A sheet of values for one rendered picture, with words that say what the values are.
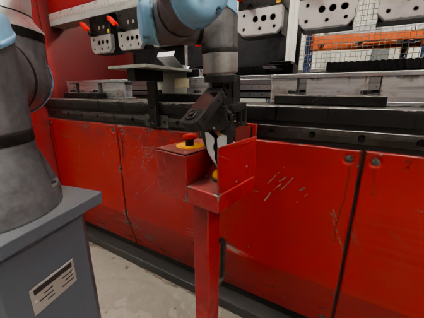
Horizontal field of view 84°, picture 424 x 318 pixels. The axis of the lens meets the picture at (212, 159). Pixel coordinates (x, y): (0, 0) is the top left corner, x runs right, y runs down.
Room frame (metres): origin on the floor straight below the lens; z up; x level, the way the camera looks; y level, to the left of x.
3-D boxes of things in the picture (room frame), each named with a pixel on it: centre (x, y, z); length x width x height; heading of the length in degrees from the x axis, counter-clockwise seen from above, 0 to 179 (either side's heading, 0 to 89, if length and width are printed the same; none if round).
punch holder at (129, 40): (1.20, 0.35, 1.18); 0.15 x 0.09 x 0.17; 60
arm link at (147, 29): (0.48, 0.07, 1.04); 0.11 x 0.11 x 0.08; 23
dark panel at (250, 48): (1.65, 0.10, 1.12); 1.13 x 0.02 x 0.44; 60
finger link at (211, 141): (0.56, -0.02, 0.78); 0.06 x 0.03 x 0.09; 141
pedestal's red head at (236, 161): (0.58, 0.02, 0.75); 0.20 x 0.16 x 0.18; 51
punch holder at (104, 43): (1.30, 0.52, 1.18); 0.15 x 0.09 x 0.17; 60
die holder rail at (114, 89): (1.37, 0.63, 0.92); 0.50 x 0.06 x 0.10; 60
